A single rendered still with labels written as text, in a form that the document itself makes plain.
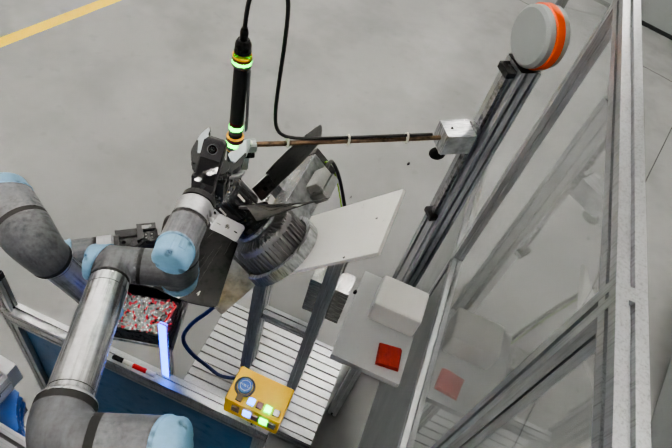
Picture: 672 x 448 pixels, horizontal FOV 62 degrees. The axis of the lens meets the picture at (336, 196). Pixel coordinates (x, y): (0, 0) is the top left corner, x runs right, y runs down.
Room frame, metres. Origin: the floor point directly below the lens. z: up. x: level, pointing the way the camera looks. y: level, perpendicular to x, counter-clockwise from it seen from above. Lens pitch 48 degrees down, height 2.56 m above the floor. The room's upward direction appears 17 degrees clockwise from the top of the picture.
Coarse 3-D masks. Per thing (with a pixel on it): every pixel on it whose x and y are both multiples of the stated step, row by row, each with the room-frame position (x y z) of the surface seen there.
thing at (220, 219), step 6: (222, 216) 1.00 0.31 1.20; (216, 222) 0.97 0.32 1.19; (222, 222) 0.98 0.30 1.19; (228, 222) 0.99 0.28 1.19; (234, 222) 0.99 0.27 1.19; (210, 228) 0.95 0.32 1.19; (216, 228) 0.95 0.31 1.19; (222, 228) 0.96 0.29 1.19; (234, 228) 0.98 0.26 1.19; (240, 228) 0.98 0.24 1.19; (222, 234) 0.94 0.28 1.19; (228, 234) 0.95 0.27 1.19; (234, 234) 0.96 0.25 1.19; (240, 234) 0.96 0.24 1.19; (234, 240) 0.94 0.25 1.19
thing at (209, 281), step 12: (204, 240) 0.90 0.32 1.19; (216, 240) 0.91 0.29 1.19; (228, 240) 0.93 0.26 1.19; (204, 252) 0.87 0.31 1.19; (216, 252) 0.88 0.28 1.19; (228, 252) 0.89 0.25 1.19; (204, 264) 0.83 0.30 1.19; (216, 264) 0.84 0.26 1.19; (228, 264) 0.85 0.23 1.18; (204, 276) 0.79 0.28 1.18; (216, 276) 0.81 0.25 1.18; (156, 288) 0.73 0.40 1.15; (204, 288) 0.76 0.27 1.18; (216, 288) 0.77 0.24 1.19; (192, 300) 0.72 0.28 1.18; (204, 300) 0.72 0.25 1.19; (216, 300) 0.73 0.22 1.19
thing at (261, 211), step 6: (324, 198) 0.99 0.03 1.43; (252, 204) 1.00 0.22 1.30; (264, 204) 0.98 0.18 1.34; (270, 204) 0.96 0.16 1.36; (276, 204) 0.96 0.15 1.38; (282, 204) 0.96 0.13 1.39; (288, 204) 0.95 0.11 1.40; (294, 204) 0.95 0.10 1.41; (306, 204) 0.94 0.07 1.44; (252, 210) 0.92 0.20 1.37; (258, 210) 0.91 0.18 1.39; (264, 210) 0.91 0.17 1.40; (270, 210) 0.90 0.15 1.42; (276, 210) 0.90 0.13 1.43; (282, 210) 0.89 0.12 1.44; (288, 210) 0.90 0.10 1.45; (258, 216) 0.87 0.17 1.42; (264, 216) 0.86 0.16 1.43; (270, 216) 0.86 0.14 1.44
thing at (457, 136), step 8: (440, 120) 1.26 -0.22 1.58; (448, 120) 1.27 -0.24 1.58; (456, 120) 1.28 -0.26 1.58; (464, 120) 1.29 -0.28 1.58; (472, 120) 1.30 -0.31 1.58; (440, 128) 1.25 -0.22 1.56; (448, 128) 1.24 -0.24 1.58; (456, 128) 1.25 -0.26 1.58; (464, 128) 1.26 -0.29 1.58; (472, 128) 1.27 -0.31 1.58; (448, 136) 1.21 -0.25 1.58; (456, 136) 1.22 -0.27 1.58; (464, 136) 1.23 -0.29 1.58; (472, 136) 1.24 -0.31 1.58; (440, 144) 1.22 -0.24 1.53; (448, 144) 1.21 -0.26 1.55; (456, 144) 1.22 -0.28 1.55; (464, 144) 1.23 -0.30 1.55; (472, 144) 1.24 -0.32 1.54; (440, 152) 1.21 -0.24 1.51; (448, 152) 1.21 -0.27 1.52; (456, 152) 1.22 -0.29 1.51; (464, 152) 1.24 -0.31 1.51
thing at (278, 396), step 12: (240, 372) 0.61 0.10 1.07; (252, 372) 0.62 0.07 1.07; (264, 384) 0.60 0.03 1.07; (276, 384) 0.61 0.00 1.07; (228, 396) 0.54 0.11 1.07; (252, 396) 0.56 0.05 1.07; (264, 396) 0.57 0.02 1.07; (276, 396) 0.58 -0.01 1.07; (288, 396) 0.59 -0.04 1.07; (228, 408) 0.53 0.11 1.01; (240, 408) 0.53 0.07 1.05; (252, 408) 0.53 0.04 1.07; (264, 408) 0.54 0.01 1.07; (276, 408) 0.55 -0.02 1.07; (252, 420) 0.52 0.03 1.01; (276, 420) 0.52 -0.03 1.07; (276, 432) 0.51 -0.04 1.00
